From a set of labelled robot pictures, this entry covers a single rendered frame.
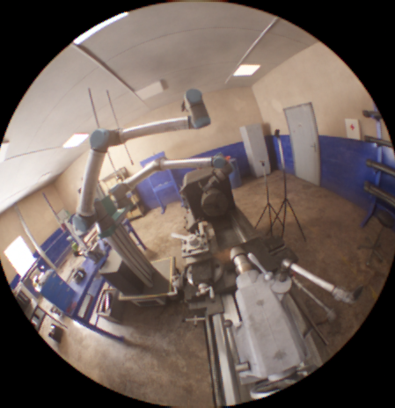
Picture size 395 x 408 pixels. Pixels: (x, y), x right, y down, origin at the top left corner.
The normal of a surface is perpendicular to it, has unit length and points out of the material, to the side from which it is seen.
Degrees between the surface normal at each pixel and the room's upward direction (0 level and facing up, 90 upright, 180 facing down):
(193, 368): 0
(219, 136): 90
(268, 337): 0
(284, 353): 0
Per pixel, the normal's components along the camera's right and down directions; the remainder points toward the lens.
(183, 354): -0.33, -0.85
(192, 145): 0.07, 0.40
